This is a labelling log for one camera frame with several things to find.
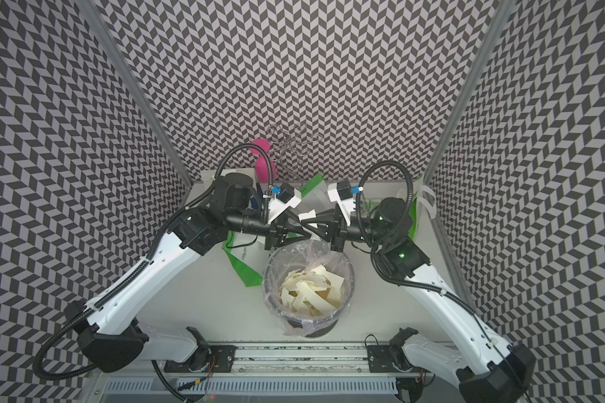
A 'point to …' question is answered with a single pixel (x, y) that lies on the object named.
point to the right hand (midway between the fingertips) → (304, 227)
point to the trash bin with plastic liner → (307, 255)
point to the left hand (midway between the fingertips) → (306, 235)
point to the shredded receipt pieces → (316, 292)
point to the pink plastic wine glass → (261, 162)
